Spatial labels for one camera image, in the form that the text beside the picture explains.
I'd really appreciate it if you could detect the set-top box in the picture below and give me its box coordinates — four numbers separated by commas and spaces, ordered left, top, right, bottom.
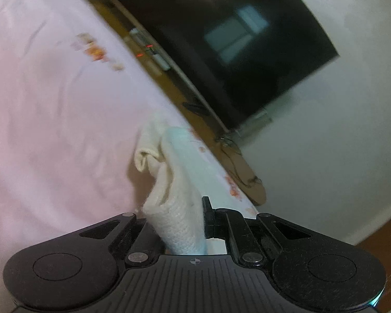
129, 28, 172, 71

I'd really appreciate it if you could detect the pink floral bed sheet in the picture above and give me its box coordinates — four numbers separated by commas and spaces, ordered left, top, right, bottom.
0, 0, 259, 304

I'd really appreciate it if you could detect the black cable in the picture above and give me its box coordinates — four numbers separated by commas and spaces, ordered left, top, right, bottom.
215, 133, 265, 190

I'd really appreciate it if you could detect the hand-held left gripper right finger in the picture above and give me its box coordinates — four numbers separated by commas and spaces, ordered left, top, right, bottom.
201, 196, 309, 267

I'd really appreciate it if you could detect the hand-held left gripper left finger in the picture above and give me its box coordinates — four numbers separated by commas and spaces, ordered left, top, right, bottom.
80, 213, 157, 268

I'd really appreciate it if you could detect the white towel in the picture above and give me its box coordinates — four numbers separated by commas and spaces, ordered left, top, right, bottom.
133, 112, 227, 255

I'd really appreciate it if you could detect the wooden television stand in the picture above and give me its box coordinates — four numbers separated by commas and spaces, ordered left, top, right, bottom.
68, 0, 268, 207

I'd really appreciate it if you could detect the black flat television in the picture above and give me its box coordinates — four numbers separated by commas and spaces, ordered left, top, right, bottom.
91, 0, 341, 135

